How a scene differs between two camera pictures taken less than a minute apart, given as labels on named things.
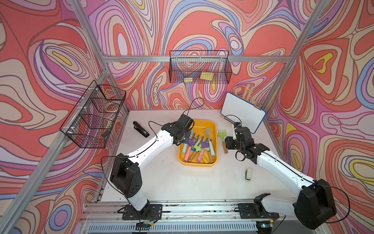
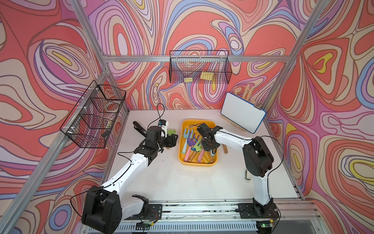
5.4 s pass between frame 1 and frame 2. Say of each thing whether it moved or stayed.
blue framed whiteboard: stayed
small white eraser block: stayed
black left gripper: moved
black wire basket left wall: stayed
